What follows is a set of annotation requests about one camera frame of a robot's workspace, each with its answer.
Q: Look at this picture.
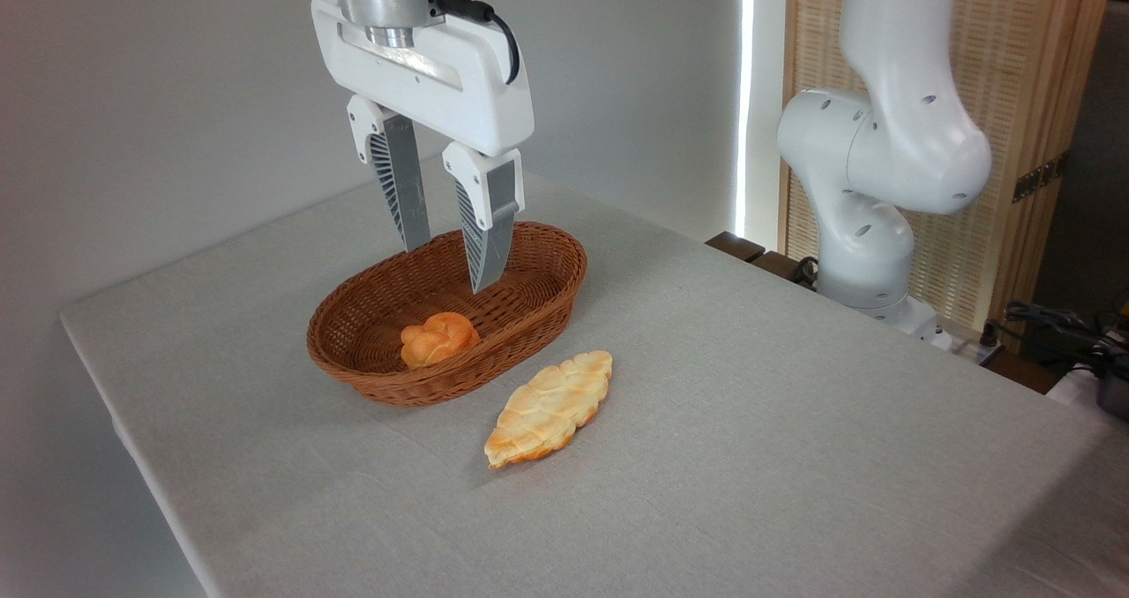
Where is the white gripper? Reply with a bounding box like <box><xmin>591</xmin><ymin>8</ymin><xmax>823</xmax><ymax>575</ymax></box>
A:
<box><xmin>310</xmin><ymin>0</ymin><xmax>535</xmax><ymax>295</ymax></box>

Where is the round golden knotted bread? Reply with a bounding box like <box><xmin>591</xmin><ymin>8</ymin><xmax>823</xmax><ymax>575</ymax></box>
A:
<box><xmin>400</xmin><ymin>311</ymin><xmax>482</xmax><ymax>370</ymax></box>

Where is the brown wicker oval basket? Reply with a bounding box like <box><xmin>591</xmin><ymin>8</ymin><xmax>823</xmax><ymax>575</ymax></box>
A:
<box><xmin>306</xmin><ymin>221</ymin><xmax>588</xmax><ymax>407</ymax></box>

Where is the long pale braided bread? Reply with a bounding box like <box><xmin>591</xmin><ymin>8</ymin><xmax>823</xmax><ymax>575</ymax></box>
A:
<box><xmin>483</xmin><ymin>350</ymin><xmax>614</xmax><ymax>470</ymax></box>

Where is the white vertical light strip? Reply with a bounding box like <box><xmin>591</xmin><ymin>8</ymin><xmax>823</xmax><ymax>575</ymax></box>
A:
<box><xmin>734</xmin><ymin>0</ymin><xmax>756</xmax><ymax>237</ymax></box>

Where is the grey tablecloth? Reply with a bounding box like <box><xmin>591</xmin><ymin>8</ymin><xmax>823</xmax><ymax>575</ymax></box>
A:
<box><xmin>60</xmin><ymin>170</ymin><xmax>1129</xmax><ymax>598</ymax></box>

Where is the wooden slatted screen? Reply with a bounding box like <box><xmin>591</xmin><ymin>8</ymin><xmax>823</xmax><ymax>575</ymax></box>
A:
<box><xmin>779</xmin><ymin>0</ymin><xmax>1117</xmax><ymax>352</ymax></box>

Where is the black metal hinge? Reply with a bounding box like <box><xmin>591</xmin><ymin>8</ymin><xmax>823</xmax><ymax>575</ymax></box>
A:
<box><xmin>1013</xmin><ymin>151</ymin><xmax>1071</xmax><ymax>204</ymax></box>

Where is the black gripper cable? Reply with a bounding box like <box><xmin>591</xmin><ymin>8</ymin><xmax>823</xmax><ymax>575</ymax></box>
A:
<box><xmin>430</xmin><ymin>0</ymin><xmax>521</xmax><ymax>86</ymax></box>

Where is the black cable bundle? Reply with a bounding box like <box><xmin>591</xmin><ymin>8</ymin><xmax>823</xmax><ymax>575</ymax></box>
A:
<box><xmin>1004</xmin><ymin>301</ymin><xmax>1129</xmax><ymax>376</ymax></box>

